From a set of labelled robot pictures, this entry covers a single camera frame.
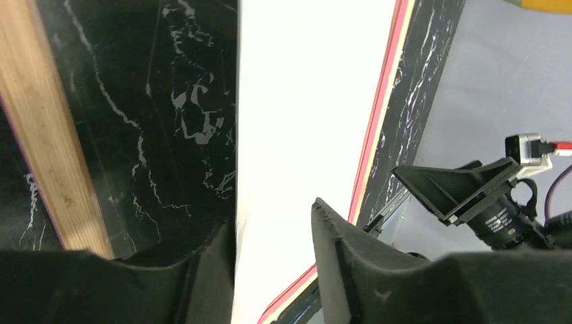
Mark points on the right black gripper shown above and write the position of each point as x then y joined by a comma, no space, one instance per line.
478,196

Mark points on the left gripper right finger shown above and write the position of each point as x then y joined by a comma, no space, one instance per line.
362,280

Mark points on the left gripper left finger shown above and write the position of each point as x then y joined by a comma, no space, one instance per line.
188,278

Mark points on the pink wooden picture frame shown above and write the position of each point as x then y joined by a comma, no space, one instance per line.
126,114

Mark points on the landscape photo print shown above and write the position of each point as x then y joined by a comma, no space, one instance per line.
308,73

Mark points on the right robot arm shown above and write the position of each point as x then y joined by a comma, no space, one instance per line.
558,229

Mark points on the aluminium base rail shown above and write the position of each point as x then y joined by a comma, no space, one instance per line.
384,226

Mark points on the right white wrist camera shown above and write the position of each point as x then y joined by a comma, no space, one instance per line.
533,152

